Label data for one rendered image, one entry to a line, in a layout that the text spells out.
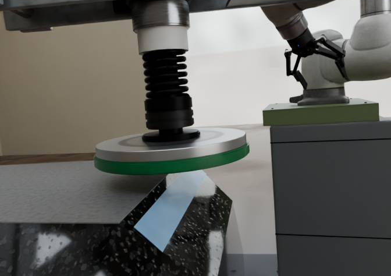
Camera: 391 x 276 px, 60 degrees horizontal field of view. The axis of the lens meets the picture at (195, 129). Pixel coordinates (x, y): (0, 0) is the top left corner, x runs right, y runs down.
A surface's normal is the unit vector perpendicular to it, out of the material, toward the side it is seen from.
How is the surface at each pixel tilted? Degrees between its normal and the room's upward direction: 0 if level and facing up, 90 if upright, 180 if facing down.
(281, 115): 90
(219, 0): 90
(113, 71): 90
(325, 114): 90
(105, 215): 0
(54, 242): 45
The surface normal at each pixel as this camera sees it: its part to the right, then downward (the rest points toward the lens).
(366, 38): -0.73, 0.10
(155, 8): -0.04, 0.11
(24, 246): -0.21, -0.62
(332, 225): -0.28, 0.13
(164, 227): 0.62, -0.76
